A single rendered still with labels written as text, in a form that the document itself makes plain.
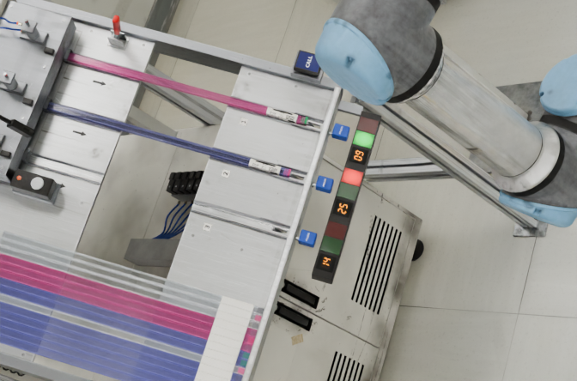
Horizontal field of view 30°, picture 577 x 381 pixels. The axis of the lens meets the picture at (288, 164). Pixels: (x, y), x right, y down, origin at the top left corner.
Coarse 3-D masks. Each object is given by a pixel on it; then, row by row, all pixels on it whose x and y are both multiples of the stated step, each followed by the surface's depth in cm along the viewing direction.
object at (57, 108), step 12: (48, 108) 207; (60, 108) 207; (72, 108) 207; (96, 120) 206; (108, 120) 206; (132, 132) 206; (144, 132) 205; (156, 132) 205; (180, 144) 204; (192, 144) 204; (216, 156) 204; (228, 156) 203; (240, 156) 203
